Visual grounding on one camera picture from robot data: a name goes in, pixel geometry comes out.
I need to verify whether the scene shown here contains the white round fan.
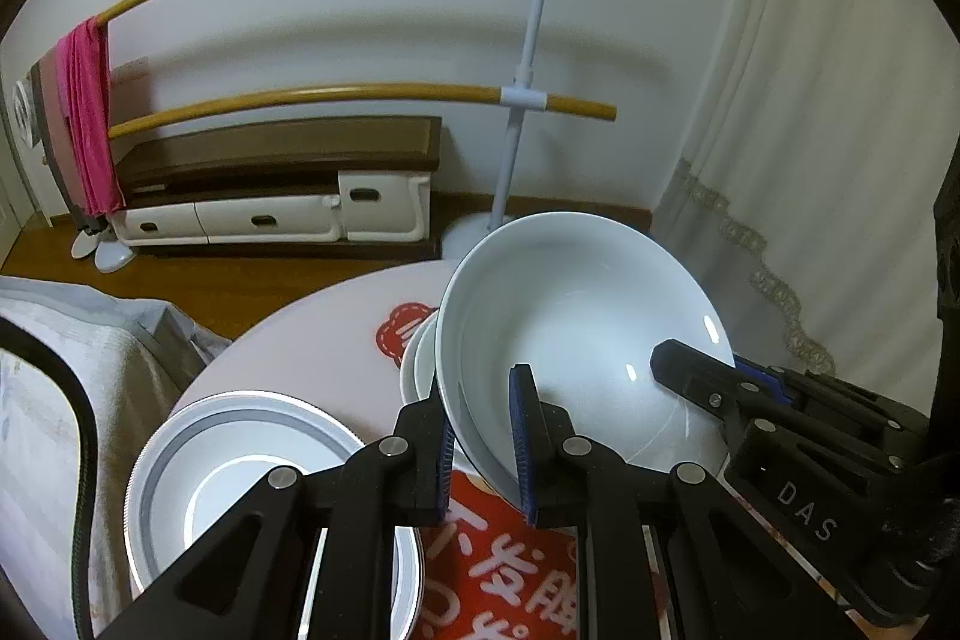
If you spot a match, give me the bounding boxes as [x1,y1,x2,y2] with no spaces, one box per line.
[10,77,40,150]

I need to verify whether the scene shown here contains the bed with white blanket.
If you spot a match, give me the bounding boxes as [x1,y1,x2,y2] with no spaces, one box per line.
[0,276,233,640]

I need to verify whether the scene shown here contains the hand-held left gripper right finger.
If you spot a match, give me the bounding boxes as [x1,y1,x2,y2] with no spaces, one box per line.
[507,362,848,640]

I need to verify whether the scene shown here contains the brown towel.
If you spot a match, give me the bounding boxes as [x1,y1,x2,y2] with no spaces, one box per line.
[30,40,102,234]

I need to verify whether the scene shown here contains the white curtain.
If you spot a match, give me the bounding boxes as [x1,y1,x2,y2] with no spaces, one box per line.
[651,0,960,420]

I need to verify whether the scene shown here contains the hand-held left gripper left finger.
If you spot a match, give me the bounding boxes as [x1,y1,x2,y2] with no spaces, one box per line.
[97,396,457,640]

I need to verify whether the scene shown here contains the small white bowl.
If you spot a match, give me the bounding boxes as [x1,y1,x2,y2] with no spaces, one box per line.
[399,310,451,412]

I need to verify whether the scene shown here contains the red cloud-shaped sticker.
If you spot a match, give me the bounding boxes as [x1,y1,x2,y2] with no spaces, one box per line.
[373,301,440,372]

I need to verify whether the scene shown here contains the large white bowl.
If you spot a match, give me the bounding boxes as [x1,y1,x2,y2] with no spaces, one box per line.
[433,212,740,512]

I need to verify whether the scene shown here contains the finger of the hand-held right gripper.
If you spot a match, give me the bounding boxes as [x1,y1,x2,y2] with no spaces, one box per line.
[651,340,781,438]
[733,355,927,442]

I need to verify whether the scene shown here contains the white door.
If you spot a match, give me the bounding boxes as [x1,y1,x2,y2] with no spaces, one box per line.
[0,107,32,240]

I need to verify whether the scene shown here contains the black cable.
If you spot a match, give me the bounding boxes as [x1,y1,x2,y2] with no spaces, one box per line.
[0,316,100,640]

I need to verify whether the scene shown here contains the white and brown low cabinet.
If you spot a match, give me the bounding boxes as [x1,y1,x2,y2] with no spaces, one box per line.
[112,115,443,260]

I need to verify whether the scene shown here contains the pink towel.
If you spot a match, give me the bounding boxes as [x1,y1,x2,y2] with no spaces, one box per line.
[56,19,127,217]

